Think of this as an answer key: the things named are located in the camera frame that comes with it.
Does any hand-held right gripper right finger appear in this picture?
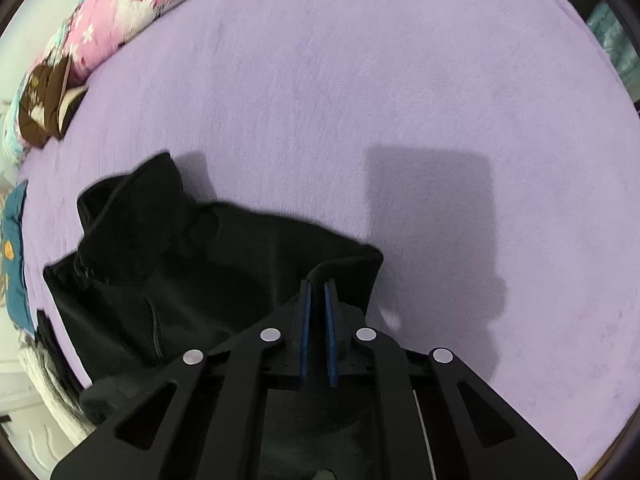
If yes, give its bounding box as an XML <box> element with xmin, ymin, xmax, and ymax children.
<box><xmin>324</xmin><ymin>280</ymin><xmax>579</xmax><ymax>480</ymax></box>

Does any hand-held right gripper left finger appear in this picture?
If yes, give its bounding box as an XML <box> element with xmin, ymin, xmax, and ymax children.
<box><xmin>50</xmin><ymin>279</ymin><xmax>313</xmax><ymax>480</ymax></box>

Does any black fleece jacket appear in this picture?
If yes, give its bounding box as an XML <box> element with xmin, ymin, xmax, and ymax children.
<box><xmin>42</xmin><ymin>151</ymin><xmax>416</xmax><ymax>480</ymax></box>

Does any purple bed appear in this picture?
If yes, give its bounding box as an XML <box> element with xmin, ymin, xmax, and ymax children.
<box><xmin>15</xmin><ymin>0</ymin><xmax>640</xmax><ymax>471</ymax></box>

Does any grey knit sweater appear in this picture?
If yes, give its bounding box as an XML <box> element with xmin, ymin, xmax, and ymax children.
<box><xmin>17</xmin><ymin>335</ymin><xmax>101</xmax><ymax>446</ymax></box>

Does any blue shark plush pillow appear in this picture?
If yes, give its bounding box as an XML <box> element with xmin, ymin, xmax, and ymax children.
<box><xmin>0</xmin><ymin>180</ymin><xmax>36</xmax><ymax>336</ymax></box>

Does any brown printed cloth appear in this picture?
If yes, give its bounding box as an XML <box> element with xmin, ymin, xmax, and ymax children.
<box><xmin>19</xmin><ymin>57</ymin><xmax>88</xmax><ymax>148</ymax></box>

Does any pink floral quilt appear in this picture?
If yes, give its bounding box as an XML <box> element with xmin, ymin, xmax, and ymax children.
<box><xmin>2</xmin><ymin>0</ymin><xmax>261</xmax><ymax>161</ymax></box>

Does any light blue curtain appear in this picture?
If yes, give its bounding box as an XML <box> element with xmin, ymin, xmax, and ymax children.
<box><xmin>585</xmin><ymin>2</ymin><xmax>640</xmax><ymax>106</ymax></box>

